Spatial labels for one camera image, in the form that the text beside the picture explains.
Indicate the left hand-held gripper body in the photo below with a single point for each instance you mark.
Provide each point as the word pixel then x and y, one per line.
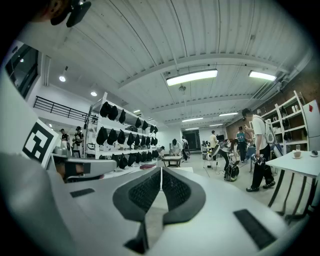
pixel 40 142

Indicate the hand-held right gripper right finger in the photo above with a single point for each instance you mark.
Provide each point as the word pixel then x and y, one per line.
pixel 212 212

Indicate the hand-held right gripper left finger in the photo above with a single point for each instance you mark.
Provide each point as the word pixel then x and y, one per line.
pixel 100 212

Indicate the black balcony railing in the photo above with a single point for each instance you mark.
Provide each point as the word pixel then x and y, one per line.
pixel 57 108

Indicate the black wheeled machine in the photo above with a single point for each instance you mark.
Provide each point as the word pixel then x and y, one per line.
pixel 231 172

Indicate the white metal shelf rack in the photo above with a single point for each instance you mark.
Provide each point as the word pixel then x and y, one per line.
pixel 98 147

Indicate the low wooden table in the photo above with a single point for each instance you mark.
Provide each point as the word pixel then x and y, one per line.
pixel 172 160

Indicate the round ceiling spot light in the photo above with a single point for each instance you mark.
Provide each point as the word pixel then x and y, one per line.
pixel 93 93
pixel 62 78

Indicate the rows of black bags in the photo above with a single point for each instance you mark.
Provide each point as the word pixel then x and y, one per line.
pixel 112 137

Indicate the white table with black legs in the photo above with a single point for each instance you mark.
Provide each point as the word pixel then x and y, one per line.
pixel 297 163

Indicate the white backpack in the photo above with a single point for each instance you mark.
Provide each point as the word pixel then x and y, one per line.
pixel 269 132

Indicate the clear glass cup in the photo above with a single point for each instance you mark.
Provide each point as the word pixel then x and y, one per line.
pixel 297 151

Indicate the small dark round object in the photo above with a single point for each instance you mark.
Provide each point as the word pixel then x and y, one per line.
pixel 314 153

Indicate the white shelf with small items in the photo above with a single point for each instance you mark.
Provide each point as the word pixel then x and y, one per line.
pixel 290 117

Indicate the white cabinet with red mark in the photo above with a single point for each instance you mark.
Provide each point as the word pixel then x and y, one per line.
pixel 312 125

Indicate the long ceiling tube light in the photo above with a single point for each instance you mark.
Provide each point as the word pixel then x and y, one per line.
pixel 191 77
pixel 262 75

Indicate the dark wall window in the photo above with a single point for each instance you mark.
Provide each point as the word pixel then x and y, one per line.
pixel 22 70

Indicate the black head-worn camera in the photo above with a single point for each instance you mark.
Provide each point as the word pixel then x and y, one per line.
pixel 75 12

